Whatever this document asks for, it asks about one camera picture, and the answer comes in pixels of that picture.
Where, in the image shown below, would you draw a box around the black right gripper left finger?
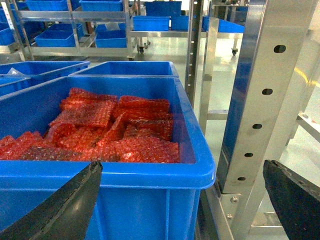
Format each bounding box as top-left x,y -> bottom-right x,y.
0,161 -> 103,240

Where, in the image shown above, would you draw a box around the empty blue bin left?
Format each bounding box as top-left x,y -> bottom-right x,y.
0,77 -> 33,97

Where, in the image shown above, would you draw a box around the blue bin rear left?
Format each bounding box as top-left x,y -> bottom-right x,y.
0,61 -> 91,85

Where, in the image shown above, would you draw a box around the blue bin behind front bin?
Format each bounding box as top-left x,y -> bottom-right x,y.
70,61 -> 179,77

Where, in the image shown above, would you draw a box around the red bubble wrap bags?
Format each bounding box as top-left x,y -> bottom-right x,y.
0,87 -> 180,164

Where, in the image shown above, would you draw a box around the steel rack upright post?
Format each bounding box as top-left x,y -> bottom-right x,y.
214,0 -> 318,240

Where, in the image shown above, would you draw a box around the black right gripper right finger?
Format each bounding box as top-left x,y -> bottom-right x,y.
263,160 -> 320,240

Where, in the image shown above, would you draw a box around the blue bin with red bags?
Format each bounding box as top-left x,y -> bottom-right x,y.
0,76 -> 216,240

